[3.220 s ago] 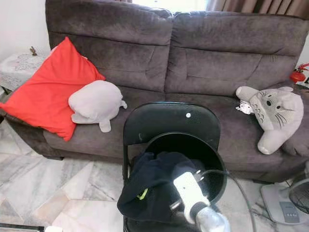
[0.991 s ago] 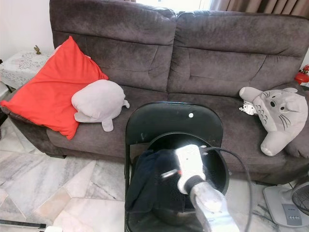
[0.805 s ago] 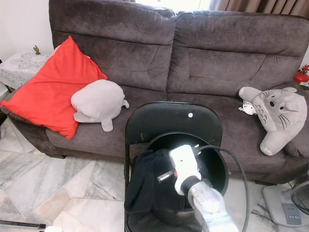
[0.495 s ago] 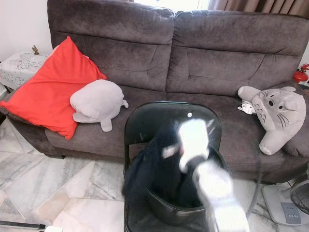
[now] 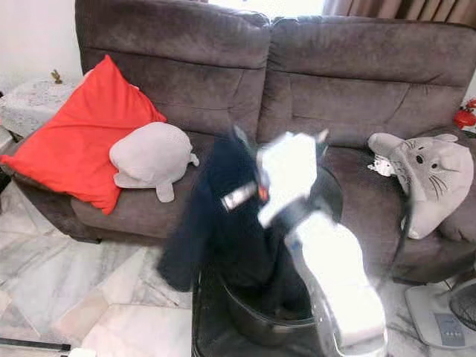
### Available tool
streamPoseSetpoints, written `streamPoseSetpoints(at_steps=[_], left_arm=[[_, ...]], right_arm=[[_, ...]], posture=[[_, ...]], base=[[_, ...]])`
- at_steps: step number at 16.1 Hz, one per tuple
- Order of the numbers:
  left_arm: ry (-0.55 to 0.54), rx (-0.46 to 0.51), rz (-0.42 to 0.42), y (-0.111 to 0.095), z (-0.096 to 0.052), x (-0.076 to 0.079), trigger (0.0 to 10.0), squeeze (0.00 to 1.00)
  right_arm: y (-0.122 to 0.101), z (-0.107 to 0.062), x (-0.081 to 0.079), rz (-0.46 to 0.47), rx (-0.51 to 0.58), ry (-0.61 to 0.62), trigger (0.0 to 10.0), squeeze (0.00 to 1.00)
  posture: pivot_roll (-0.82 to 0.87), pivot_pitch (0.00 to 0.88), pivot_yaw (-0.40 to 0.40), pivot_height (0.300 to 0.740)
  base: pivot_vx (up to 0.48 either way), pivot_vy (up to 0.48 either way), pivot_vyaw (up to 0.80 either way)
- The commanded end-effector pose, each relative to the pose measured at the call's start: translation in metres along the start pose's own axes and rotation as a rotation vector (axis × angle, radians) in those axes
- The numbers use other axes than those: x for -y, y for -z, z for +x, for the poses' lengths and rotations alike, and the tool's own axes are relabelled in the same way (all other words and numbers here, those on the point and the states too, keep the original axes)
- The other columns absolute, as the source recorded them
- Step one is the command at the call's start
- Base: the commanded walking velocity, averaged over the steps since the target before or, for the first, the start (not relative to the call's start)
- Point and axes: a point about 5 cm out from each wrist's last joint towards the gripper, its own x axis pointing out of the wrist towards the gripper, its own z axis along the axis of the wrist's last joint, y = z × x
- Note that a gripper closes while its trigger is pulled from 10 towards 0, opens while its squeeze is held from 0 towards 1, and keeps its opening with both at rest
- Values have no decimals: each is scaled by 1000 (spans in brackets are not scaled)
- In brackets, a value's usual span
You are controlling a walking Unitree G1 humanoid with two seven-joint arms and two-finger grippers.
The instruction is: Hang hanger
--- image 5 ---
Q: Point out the black folding chair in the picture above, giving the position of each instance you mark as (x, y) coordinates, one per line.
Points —
(212, 338)

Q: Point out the grey seal plush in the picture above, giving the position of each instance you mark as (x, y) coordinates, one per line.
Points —
(152, 155)

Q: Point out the black plastic bin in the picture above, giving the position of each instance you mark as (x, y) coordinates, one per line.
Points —
(256, 327)

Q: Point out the red fire extinguisher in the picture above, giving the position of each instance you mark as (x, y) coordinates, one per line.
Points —
(465, 117)

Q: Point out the grey totoro plush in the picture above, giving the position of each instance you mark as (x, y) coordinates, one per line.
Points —
(428, 175)

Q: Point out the black metal floor bar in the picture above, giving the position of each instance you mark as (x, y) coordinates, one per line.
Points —
(33, 345)

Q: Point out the red cushion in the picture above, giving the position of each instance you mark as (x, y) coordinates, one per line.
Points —
(78, 145)

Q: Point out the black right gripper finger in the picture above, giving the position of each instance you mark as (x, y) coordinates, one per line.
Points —
(238, 196)

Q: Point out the brown curtain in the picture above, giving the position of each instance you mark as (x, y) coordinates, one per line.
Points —
(401, 7)

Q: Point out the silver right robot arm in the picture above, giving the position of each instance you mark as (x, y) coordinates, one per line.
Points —
(338, 282)

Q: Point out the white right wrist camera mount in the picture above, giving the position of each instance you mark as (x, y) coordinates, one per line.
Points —
(286, 171)

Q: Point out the side table with lace cloth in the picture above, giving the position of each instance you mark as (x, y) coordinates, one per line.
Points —
(26, 108)

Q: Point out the dark brown fabric sofa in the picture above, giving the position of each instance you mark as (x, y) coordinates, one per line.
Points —
(193, 74)

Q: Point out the small brass figurine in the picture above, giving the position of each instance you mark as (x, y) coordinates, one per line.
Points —
(56, 77)

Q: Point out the white floor fan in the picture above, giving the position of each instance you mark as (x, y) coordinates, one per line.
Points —
(435, 320)

